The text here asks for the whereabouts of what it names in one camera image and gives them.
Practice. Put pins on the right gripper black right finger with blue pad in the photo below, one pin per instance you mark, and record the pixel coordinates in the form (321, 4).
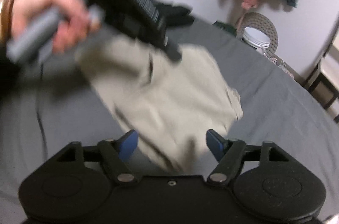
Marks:
(229, 155)

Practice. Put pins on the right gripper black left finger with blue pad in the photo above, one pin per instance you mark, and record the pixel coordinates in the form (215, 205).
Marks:
(114, 153)

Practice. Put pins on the beige khaki trousers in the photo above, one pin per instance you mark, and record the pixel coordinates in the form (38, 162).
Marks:
(170, 105)

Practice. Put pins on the person's left hand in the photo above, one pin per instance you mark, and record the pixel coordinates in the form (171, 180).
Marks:
(75, 29)

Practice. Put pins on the grey bed sheet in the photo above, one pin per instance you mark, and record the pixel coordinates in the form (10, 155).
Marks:
(53, 105)

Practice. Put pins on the folded black garment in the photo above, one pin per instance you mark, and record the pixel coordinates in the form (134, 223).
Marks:
(176, 16)

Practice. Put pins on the white plastic bucket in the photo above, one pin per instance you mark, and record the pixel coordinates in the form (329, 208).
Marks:
(256, 38)

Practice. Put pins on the white wooden chair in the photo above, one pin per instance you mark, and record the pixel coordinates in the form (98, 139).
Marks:
(326, 72)

